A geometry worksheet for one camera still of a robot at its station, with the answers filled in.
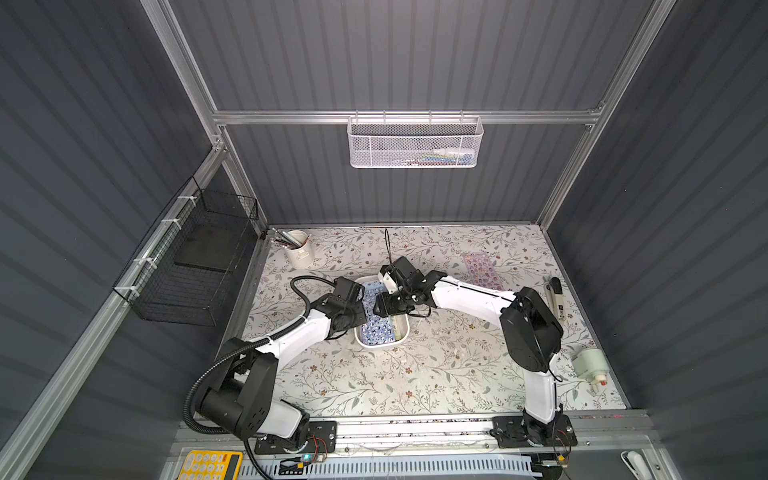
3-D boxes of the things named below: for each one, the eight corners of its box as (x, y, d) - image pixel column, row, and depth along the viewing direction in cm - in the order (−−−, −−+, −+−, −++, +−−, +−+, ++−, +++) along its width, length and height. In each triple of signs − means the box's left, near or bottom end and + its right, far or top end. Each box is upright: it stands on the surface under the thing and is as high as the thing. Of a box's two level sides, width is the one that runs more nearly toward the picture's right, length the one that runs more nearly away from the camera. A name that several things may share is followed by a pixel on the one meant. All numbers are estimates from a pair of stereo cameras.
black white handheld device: (553, 322, 96) (561, 314, 91) (543, 285, 105) (550, 276, 101) (564, 323, 96) (573, 315, 91) (553, 286, 105) (561, 277, 100)
